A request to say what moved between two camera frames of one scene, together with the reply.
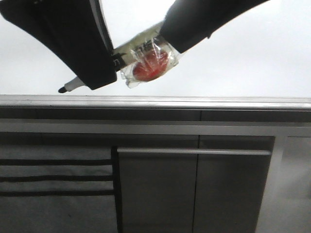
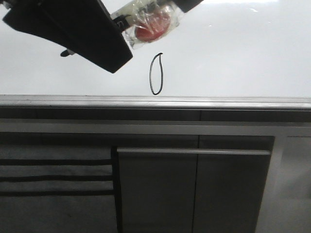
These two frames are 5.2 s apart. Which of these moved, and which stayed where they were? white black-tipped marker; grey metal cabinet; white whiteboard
Moved: white black-tipped marker
Stayed: white whiteboard; grey metal cabinet
